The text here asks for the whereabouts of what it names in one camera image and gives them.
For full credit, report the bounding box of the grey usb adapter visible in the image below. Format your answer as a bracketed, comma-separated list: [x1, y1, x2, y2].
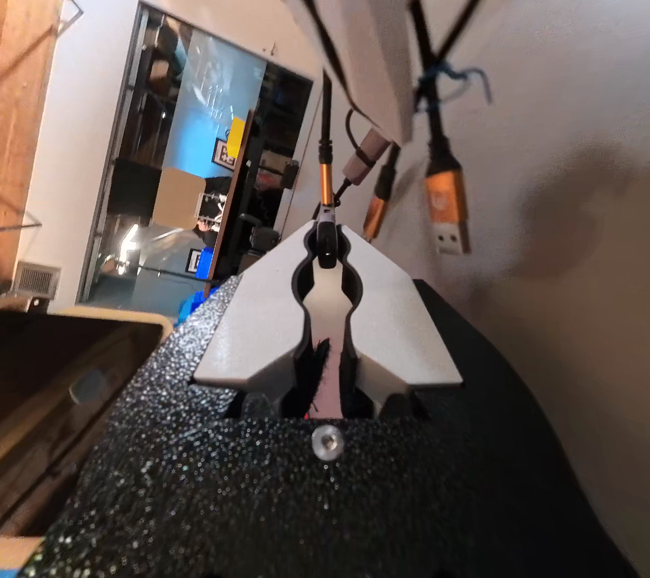
[332, 108, 393, 207]

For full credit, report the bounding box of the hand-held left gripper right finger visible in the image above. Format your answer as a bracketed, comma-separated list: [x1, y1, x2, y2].
[334, 223, 465, 417]

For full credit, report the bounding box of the orange black usb cable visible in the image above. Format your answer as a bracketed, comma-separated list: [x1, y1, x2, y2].
[362, 144, 403, 243]

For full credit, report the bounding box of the yellow plastic bin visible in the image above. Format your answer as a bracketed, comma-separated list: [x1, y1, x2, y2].
[225, 116, 248, 158]

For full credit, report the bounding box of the orange usb-c cable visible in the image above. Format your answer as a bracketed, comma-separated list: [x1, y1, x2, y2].
[315, 72, 341, 270]

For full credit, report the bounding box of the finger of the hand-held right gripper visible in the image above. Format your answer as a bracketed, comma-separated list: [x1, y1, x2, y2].
[244, 0, 423, 146]

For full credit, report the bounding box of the blue plastic bin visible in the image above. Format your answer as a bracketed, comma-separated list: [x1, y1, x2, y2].
[194, 247, 220, 280]

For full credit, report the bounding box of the stack of blue bins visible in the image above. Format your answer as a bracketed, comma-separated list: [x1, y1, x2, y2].
[175, 284, 220, 327]

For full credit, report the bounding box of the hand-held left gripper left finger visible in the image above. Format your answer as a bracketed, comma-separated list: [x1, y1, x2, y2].
[193, 221, 326, 410]

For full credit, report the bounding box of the orange usb-a cable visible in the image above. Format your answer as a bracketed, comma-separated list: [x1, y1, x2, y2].
[414, 0, 472, 255]

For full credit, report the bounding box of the metal wall vent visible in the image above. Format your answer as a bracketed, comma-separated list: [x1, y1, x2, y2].
[11, 261, 63, 301]

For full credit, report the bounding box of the blue thread tie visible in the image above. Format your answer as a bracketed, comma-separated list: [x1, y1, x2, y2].
[417, 61, 492, 107]

